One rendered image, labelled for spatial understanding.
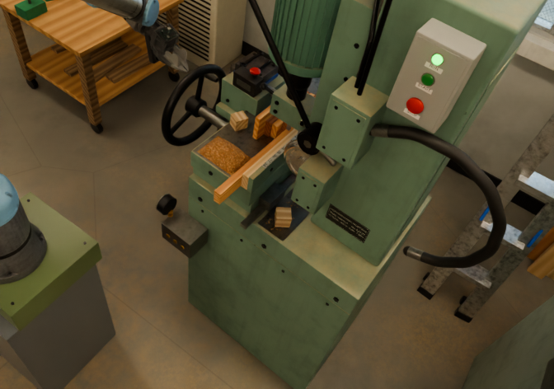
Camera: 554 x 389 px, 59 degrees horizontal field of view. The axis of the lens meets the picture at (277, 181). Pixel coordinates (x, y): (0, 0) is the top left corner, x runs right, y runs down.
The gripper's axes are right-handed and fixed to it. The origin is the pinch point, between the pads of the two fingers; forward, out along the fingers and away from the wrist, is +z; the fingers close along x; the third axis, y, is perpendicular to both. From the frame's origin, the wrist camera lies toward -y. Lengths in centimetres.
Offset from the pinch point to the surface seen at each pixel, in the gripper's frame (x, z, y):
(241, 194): -32, 46, 25
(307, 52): -19, 34, 62
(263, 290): -32, 71, -4
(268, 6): 112, -28, -52
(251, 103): -9.0, 28.3, 25.2
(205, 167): -32, 34, 20
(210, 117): -12.2, 21.1, 9.8
